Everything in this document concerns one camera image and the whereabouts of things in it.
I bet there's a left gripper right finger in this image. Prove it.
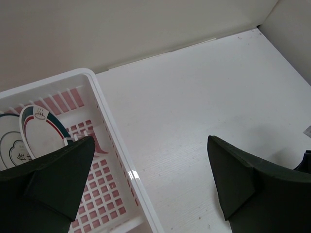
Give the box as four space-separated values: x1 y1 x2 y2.
207 136 311 233

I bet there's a green red rimmed plate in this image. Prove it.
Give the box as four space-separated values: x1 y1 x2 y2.
19 105 73 159

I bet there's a pink white dish rack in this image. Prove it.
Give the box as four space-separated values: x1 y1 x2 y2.
0 68 163 233

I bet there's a white plate quatrefoil motif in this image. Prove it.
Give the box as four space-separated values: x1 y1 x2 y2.
0 114 34 171

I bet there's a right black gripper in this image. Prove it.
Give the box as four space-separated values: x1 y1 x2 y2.
294 150 311 171

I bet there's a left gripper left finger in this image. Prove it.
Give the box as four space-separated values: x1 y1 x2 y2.
0 136 95 233

